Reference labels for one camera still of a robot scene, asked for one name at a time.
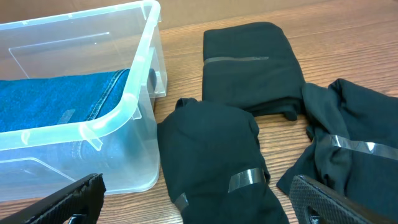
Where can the black folded garment middle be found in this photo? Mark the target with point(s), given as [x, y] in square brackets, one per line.
[213, 166]

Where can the black folded garment right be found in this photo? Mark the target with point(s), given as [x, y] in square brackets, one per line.
[353, 131]

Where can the black folded garment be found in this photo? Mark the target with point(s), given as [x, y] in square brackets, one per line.
[353, 131]
[252, 67]
[213, 166]

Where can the black folded garment top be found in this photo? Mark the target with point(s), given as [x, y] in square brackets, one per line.
[252, 67]

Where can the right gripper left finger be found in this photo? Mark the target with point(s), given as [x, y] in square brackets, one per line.
[80, 202]

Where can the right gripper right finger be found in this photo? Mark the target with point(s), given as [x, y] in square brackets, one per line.
[315, 203]

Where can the blue denim jeans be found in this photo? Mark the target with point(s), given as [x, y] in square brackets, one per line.
[51, 102]

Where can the clear plastic storage bin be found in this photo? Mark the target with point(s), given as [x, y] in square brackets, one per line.
[107, 39]

